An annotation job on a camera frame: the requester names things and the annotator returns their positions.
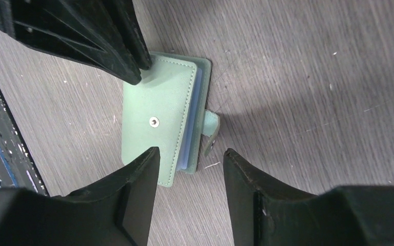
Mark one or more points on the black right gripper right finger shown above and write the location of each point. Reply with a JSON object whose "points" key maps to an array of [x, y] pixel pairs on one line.
{"points": [[266, 211]]}

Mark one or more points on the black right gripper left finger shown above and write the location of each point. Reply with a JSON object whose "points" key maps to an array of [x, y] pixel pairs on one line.
{"points": [[115, 210]]}

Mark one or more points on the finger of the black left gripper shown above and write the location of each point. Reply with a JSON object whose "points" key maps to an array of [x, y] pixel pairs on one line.
{"points": [[124, 17], [80, 31]]}

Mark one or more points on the green card holder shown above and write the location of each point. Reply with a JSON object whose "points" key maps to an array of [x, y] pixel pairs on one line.
{"points": [[167, 109]]}

